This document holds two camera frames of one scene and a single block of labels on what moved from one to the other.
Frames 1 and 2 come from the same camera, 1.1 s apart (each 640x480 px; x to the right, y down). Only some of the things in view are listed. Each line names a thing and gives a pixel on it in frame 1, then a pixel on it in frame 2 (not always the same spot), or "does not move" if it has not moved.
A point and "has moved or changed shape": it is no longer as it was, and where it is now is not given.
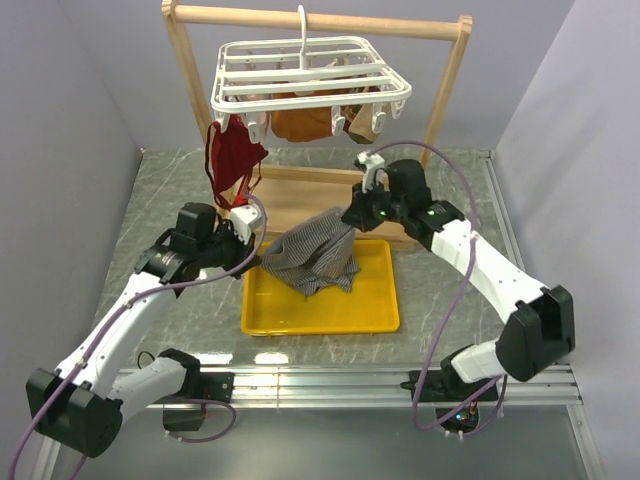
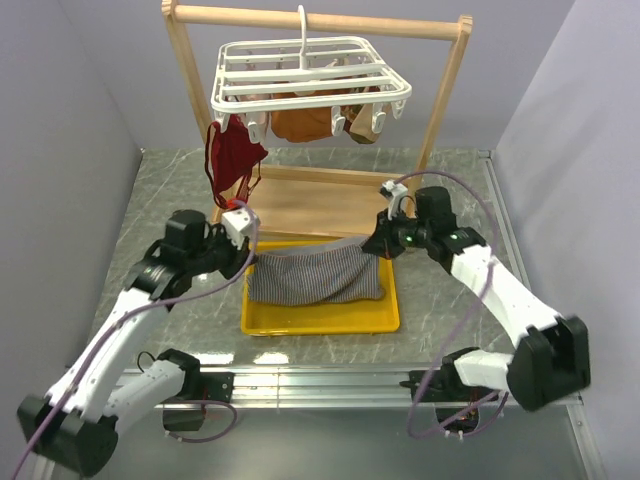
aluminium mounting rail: (553, 386) does not move
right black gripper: (357, 213) to (382, 241)
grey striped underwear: (313, 253) has moved or changed shape
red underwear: (233, 162) does not move
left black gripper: (243, 249) does not move
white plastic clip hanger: (307, 73) does not move
